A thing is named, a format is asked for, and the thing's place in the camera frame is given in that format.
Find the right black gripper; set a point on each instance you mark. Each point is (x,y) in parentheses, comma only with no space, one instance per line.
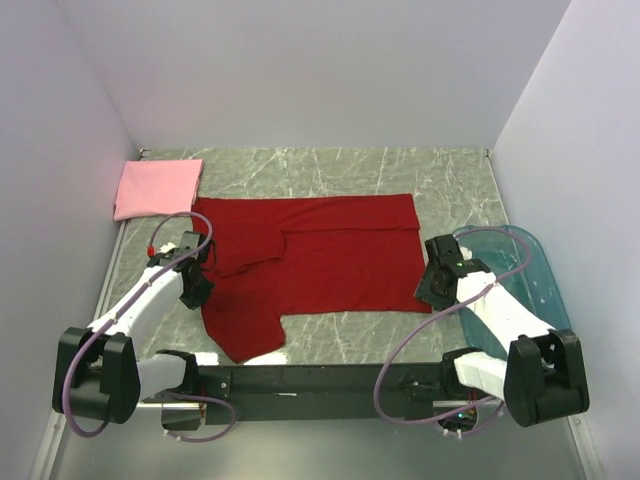
(430,288)

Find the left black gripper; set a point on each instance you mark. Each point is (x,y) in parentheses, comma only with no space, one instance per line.
(201,290)

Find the red t shirt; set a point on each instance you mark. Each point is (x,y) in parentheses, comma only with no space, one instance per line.
(278,257)

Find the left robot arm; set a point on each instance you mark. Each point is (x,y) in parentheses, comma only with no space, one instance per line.
(99,373)

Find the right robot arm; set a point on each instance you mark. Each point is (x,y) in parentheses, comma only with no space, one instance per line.
(543,376)

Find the teal transparent plastic bin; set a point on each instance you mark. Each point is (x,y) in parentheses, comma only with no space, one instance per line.
(527,300)

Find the folded pink t shirt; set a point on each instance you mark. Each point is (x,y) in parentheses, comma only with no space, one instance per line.
(157,187)

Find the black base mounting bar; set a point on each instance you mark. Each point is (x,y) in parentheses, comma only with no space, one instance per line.
(409,391)

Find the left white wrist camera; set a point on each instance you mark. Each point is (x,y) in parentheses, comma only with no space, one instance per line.
(152,250)

